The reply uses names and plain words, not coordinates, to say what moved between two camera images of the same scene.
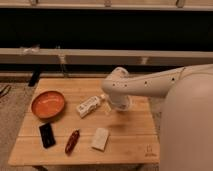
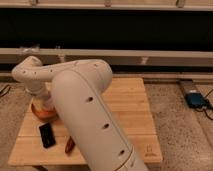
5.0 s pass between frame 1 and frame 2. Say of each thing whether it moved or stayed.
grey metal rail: stayed
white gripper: moved
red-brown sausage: stayed
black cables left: stayed
